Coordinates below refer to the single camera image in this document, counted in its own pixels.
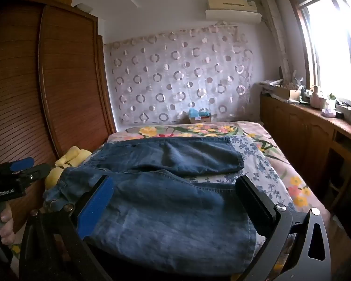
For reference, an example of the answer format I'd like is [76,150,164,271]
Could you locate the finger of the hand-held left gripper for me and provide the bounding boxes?
[9,157,35,173]
[18,164,51,182]

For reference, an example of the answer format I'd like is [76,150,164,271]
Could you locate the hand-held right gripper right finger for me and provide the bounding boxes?
[235,175,332,281]

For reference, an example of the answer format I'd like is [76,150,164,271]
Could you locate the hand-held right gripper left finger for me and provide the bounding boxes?
[19,175,115,281]

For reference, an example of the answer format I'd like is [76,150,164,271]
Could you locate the blue denim pants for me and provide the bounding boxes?
[42,136,258,277]

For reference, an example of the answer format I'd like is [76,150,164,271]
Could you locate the person's left hand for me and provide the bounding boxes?
[0,208,17,251]

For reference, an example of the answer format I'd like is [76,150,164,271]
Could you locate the blue floral bedsheet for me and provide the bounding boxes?
[190,136,296,211]

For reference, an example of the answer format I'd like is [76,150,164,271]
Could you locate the yellow plush toy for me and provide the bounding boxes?
[45,146,92,189]

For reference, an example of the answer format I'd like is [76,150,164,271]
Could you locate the wooden cabinet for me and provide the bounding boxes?
[260,92,351,220]

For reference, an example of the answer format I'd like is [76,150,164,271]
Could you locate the colourful floral blanket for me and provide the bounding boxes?
[107,121,329,273]

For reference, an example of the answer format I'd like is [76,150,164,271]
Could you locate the wooden wardrobe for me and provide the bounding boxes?
[0,0,117,240]

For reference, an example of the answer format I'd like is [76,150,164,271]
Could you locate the cardboard box with blue packets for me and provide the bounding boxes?
[188,108,212,124]

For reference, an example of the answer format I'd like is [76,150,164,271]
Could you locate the stack of papers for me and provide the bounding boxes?
[257,79,284,94]

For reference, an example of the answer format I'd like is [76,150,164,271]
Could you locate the clear plastic bag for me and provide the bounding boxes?
[322,94,338,117]

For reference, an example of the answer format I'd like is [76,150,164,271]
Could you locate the pink jar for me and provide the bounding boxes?
[310,85,325,109]

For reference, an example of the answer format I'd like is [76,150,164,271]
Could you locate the circle patterned curtain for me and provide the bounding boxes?
[104,23,256,126]

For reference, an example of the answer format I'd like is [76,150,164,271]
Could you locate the window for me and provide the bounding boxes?
[287,0,351,109]

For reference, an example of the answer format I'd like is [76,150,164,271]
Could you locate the white wrapped pipe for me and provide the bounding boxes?
[263,0,293,79]

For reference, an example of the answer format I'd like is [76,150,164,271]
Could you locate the white air conditioner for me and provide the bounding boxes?
[205,0,262,24]

